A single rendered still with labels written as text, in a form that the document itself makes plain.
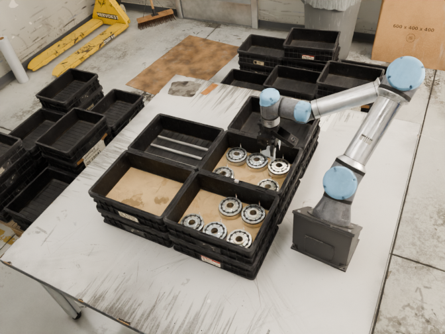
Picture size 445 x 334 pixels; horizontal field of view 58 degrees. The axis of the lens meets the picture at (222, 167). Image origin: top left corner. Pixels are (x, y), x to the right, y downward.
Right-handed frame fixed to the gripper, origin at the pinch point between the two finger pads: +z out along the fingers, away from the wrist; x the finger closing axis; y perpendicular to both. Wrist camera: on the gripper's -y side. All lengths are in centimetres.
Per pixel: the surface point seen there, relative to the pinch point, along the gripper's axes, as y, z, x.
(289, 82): 38, 72, -129
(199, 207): 24.7, 10.6, 31.3
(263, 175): 5.0, 12.9, 3.8
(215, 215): 16.1, 10.3, 32.7
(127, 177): 67, 12, 28
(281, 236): -11.2, 23.5, 25.6
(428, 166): -75, 106, -108
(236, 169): 18.6, 13.1, 4.6
